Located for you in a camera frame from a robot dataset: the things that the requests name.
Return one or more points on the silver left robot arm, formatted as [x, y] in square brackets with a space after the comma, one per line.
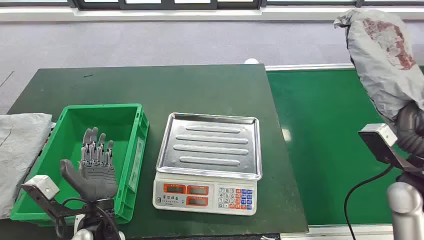
[82, 236]

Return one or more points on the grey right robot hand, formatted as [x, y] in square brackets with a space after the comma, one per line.
[410, 132]

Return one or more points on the black left camera mount bracket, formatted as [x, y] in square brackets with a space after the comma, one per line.
[43, 202]

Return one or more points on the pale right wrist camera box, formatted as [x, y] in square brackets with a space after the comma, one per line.
[384, 132]

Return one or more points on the white electronic scale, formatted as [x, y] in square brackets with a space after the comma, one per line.
[212, 198]

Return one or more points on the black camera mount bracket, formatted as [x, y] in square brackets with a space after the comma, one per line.
[377, 149]
[43, 202]

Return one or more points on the green plastic crate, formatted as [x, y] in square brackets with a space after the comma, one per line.
[99, 106]

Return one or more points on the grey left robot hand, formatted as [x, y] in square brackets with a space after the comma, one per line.
[96, 182]

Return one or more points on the steel scale tray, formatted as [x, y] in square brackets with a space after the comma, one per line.
[212, 145]

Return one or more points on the white crate label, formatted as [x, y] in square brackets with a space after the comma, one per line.
[136, 165]

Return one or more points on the aluminium conveyor frame rail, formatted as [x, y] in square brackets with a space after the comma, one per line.
[331, 232]
[308, 67]

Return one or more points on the black right camera mount bracket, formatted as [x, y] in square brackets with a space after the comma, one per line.
[377, 149]

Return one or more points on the plain grey parcel bag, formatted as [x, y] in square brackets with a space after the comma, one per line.
[20, 159]

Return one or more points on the green conveyor belt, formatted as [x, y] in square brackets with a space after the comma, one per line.
[314, 149]

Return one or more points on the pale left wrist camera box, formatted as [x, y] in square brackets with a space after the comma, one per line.
[41, 186]

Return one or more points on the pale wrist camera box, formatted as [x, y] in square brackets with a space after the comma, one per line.
[41, 186]
[384, 132]

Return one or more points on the black window frame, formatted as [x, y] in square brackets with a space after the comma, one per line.
[74, 4]

